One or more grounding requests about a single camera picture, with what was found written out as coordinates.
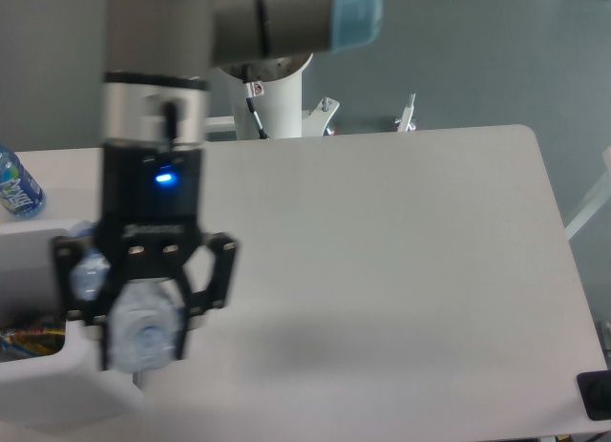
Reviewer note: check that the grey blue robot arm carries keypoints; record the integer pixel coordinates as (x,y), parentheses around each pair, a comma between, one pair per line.
(159,53)

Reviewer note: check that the blue labelled drink bottle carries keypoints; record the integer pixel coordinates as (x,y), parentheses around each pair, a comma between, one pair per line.
(21,195)

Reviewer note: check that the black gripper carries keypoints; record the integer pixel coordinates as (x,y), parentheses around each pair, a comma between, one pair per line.
(148,230)

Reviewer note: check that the white trash can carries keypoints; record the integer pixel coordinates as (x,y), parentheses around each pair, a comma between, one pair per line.
(67,386)

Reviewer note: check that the white table leg frame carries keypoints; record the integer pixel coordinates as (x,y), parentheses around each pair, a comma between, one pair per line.
(591,203)

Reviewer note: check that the colourful snack wrappers in bin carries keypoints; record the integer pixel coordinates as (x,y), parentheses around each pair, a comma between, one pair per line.
(38,338)

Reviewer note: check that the white pedestal foot bracket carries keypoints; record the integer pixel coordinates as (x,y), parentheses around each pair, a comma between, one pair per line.
(220,124)

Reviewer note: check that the clear plastic bottle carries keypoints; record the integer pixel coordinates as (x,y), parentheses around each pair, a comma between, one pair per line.
(145,320)

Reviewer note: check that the black device at table edge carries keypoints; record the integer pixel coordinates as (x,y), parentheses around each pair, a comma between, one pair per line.
(594,388)

